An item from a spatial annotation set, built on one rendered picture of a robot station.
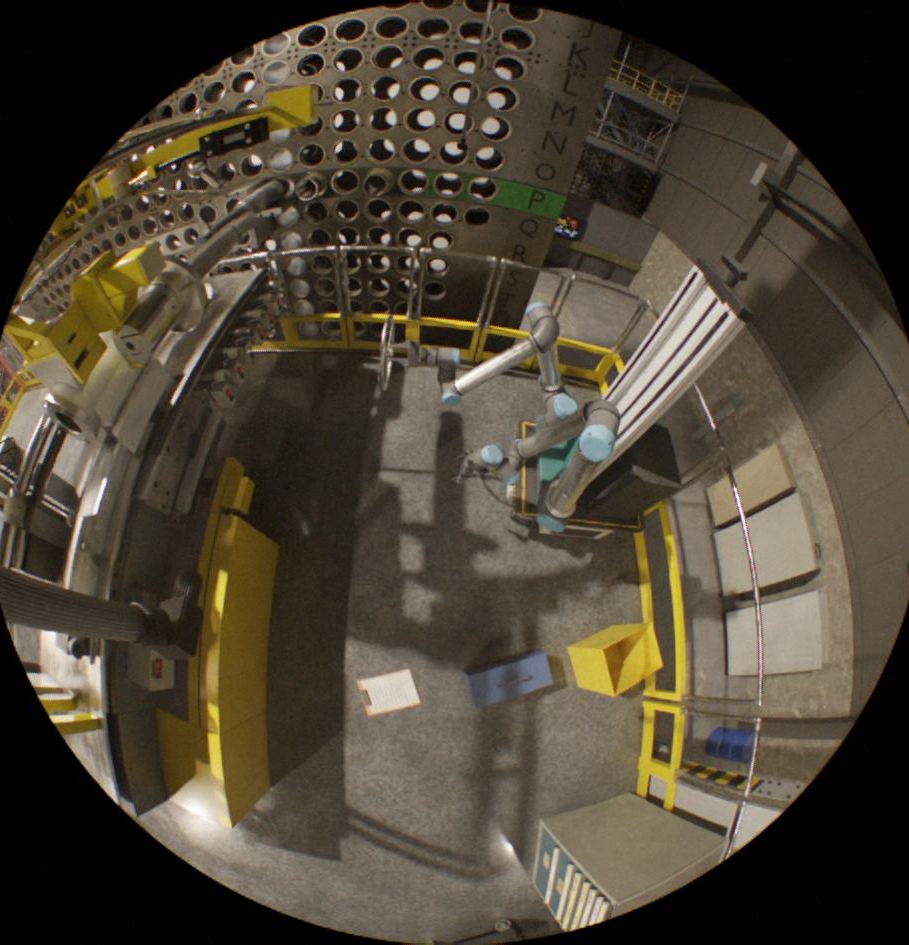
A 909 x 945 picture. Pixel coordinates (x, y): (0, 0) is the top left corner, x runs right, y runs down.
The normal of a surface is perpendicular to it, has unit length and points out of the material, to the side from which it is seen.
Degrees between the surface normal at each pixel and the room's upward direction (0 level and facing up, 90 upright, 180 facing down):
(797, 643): 90
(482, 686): 0
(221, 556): 0
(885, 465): 90
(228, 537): 0
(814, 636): 90
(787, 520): 90
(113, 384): 68
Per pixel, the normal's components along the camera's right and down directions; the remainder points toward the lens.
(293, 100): 0.14, 0.90
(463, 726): 0.13, -0.44
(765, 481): -0.99, -0.07
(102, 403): 0.97, -0.10
